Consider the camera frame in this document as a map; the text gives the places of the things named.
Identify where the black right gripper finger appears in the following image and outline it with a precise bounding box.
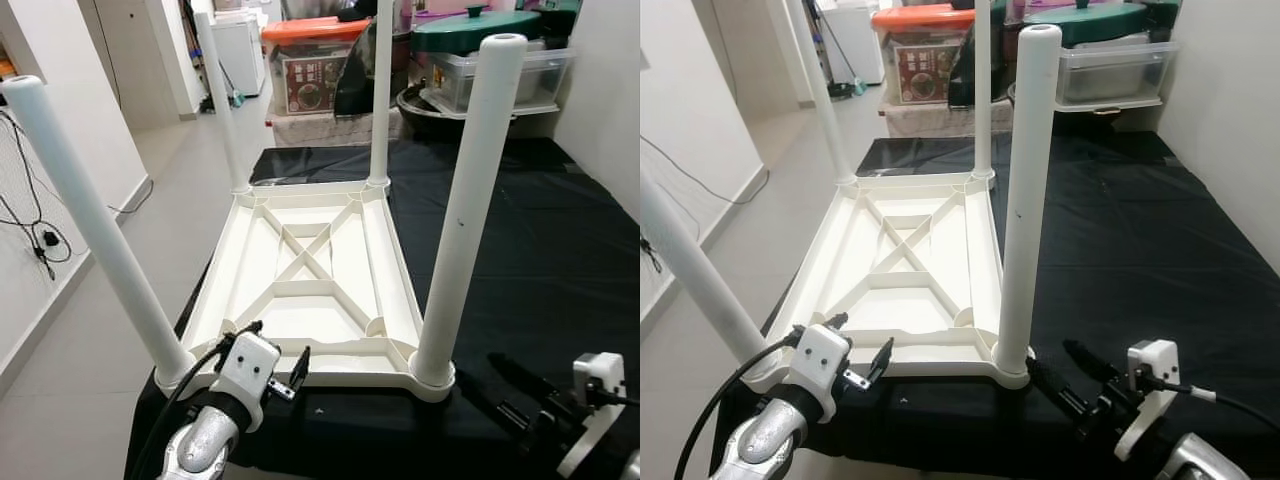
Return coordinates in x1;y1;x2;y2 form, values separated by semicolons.
1028;362;1106;441
1062;338;1126;389
487;353;561;406
455;372;546;446

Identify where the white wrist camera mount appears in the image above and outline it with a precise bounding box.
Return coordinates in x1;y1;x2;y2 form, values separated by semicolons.
1113;340;1183;463
555;352;629;479
210;332;283;433
785;325;853;426

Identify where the black bag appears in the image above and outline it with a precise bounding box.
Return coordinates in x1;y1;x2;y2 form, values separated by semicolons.
335;10;406;119
945;0;1011;109

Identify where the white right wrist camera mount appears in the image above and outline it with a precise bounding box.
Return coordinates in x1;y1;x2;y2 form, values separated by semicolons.
555;352;629;479
1113;340;1183;463

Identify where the container with orange lid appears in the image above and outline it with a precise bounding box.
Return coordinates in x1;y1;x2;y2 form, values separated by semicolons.
262;15;373;116
872;3;976;106

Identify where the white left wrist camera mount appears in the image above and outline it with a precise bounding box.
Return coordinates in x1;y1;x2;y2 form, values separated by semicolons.
785;325;853;426
210;332;283;433

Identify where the white ribbed plastic table top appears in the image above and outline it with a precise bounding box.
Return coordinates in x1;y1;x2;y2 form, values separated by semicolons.
745;172;1031;393
153;178;456;403

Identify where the container with green lid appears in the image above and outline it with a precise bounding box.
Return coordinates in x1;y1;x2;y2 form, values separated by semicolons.
1022;0;1151;49
410;8;546;53

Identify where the beige cloth covered bench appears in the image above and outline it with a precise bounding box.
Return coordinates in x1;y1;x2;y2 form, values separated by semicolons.
880;102;1011;139
265;112;401;149

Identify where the black tablecloth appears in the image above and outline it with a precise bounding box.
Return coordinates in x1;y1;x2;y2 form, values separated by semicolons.
125;135;641;480
710;130;1280;480

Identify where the clear plastic storage box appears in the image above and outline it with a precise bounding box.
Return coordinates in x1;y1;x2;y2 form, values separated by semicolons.
1055;40;1179;106
432;45;576;113

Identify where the box with red print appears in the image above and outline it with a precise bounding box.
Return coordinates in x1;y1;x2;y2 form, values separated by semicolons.
283;52;346;114
895;40;961;103

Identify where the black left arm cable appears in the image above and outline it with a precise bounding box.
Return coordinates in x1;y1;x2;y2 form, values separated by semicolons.
125;335;236;480
675;328;806;480

